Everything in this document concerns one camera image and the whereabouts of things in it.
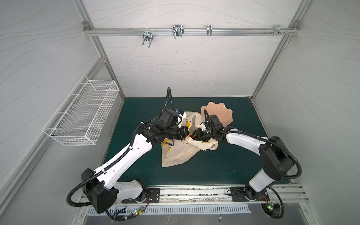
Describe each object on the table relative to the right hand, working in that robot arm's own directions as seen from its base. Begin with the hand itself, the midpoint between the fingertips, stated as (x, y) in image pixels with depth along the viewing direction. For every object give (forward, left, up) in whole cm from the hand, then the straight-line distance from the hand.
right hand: (190, 137), depth 83 cm
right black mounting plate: (-27, -27, -11) cm, 40 cm away
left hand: (-4, 0, +12) cm, 13 cm away
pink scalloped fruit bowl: (+28, -26, -12) cm, 40 cm away
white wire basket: (-2, +55, +20) cm, 58 cm away
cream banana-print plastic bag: (-8, +5, +1) cm, 10 cm away
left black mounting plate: (-30, +20, -12) cm, 38 cm away
